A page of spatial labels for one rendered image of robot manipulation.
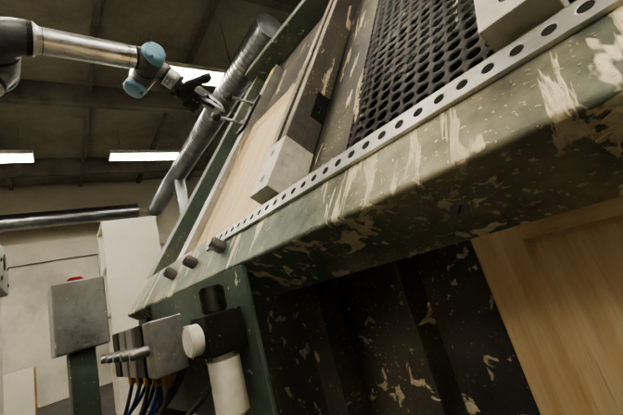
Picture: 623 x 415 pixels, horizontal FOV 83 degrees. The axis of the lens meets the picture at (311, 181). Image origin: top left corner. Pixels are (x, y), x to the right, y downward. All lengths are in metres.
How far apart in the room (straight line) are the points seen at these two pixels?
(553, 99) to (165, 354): 0.64
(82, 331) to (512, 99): 1.08
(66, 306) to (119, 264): 3.43
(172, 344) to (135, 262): 3.91
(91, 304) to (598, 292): 1.09
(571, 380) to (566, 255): 0.16
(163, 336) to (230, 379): 0.16
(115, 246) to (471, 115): 4.43
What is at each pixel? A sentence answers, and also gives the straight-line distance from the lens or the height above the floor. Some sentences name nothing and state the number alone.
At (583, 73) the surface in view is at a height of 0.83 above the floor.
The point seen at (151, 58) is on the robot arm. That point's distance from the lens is 1.30.
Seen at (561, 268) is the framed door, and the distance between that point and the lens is 0.56.
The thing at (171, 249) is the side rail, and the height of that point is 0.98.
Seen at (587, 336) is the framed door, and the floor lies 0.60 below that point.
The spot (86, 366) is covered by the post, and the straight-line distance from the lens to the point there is 1.18.
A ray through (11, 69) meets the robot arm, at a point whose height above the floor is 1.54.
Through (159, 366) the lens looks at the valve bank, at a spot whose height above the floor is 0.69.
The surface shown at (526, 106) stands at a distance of 0.31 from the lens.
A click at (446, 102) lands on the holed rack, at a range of 0.37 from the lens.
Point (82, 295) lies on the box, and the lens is 1.15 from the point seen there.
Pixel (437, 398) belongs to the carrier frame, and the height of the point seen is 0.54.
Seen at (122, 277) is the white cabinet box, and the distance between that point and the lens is 4.55.
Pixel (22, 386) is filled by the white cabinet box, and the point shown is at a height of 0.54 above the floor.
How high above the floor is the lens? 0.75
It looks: 16 degrees up
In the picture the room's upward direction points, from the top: 16 degrees counter-clockwise
